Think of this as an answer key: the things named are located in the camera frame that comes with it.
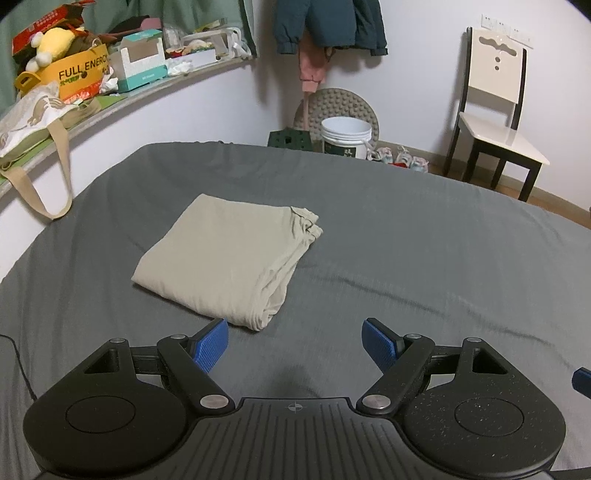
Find teal white cardboard box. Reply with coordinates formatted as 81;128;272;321
109;29;167;93

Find white black wooden chair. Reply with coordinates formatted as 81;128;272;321
442;27;550;202

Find pink hanging garment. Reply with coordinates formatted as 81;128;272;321
297;30;334;94

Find small shoes on floor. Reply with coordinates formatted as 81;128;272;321
367;146;429;173

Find beige tote bag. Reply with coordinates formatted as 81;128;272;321
1;81;101;220

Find white plastic bucket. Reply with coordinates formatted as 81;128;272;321
321;116;373;160

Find red snack box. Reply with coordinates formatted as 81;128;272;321
11;0;94;57

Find dark teal hanging jacket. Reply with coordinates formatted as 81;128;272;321
273;0;388;56

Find yellow cardboard box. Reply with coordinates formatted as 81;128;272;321
14;44;109;103

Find curved windowsill shelf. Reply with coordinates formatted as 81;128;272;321
0;55;257;199

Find yellow plush toy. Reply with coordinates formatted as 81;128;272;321
25;26;86;73

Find black braided cable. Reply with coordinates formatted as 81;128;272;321
0;333;40;402

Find grey bed sheet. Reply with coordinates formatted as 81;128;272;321
1;143;590;479

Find dark green plastic stool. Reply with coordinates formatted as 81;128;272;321
267;128;314;151

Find beige t-shirt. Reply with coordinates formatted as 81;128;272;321
131;194;322;332

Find white wall socket strip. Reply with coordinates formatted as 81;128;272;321
481;14;534;49

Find round grey woven stool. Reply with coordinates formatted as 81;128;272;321
308;88;380;147

